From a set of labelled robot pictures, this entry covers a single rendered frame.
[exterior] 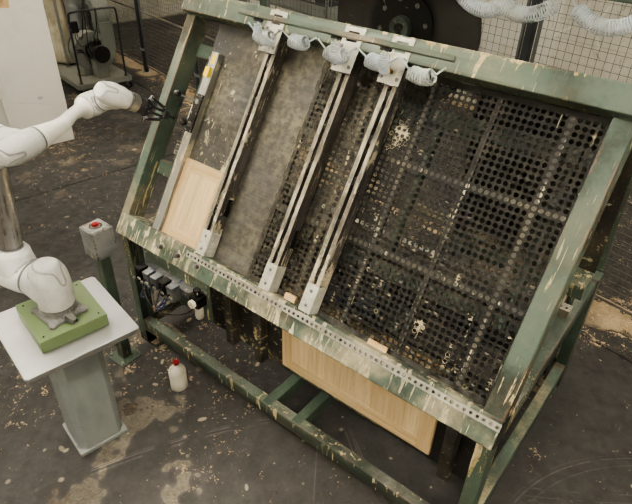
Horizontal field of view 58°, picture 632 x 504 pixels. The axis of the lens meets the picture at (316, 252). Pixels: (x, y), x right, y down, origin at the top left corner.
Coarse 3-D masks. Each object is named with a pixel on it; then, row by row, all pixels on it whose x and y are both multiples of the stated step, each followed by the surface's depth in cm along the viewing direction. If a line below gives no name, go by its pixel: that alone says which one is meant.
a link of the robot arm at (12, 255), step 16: (0, 176) 222; (0, 192) 225; (0, 208) 228; (0, 224) 231; (16, 224) 236; (0, 240) 235; (16, 240) 238; (0, 256) 238; (16, 256) 239; (32, 256) 246; (0, 272) 241; (16, 272) 241; (16, 288) 243
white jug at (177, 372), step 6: (174, 360) 315; (174, 366) 315; (180, 366) 316; (168, 372) 318; (174, 372) 315; (180, 372) 315; (174, 378) 316; (180, 378) 317; (186, 378) 322; (174, 384) 319; (180, 384) 319; (186, 384) 323; (174, 390) 322; (180, 390) 321
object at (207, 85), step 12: (216, 60) 283; (216, 72) 286; (204, 84) 286; (204, 96) 285; (204, 108) 288; (192, 132) 288; (192, 144) 291; (180, 156) 291; (180, 168) 291; (168, 180) 294; (168, 192) 293; (168, 204) 294; (156, 216) 296; (156, 228) 296
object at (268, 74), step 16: (256, 32) 247; (272, 48) 256; (272, 64) 261; (256, 80) 265; (272, 80) 265; (256, 96) 266; (256, 112) 265; (240, 128) 268; (256, 128) 269; (240, 144) 267; (240, 160) 269; (224, 176) 270; (240, 176) 273; (224, 192) 270; (224, 208) 272; (208, 224) 273; (224, 224) 277; (208, 240) 273; (208, 256) 276
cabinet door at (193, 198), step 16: (192, 160) 289; (192, 176) 289; (208, 176) 283; (176, 192) 293; (192, 192) 288; (208, 192) 282; (176, 208) 292; (192, 208) 287; (208, 208) 281; (176, 224) 292; (192, 224) 286; (192, 240) 285
